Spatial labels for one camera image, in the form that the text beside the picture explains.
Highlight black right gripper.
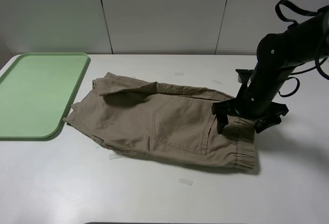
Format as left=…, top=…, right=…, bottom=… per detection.
left=211, top=98, right=288, bottom=134

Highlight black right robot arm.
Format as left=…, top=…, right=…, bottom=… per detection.
left=212, top=0, right=328, bottom=134

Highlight clear tape piece left front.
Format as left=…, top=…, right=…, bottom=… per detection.
left=108, top=153, right=122, bottom=160

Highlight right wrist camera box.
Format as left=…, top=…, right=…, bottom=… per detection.
left=235, top=69, right=253, bottom=84

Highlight clear tape piece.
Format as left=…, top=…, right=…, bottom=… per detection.
left=178, top=178, right=193, bottom=186
left=108, top=153, right=122, bottom=160
left=174, top=72, right=184, bottom=76
left=212, top=80, right=222, bottom=85

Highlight green plastic tray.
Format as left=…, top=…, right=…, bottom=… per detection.
left=1, top=52, right=89, bottom=139

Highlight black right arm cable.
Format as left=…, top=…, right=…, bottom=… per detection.
left=275, top=0, right=329, bottom=98

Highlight khaki shorts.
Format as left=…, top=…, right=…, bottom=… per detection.
left=64, top=73, right=256, bottom=170

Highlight clear tape piece back right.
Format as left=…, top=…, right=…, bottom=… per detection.
left=212, top=80, right=222, bottom=85

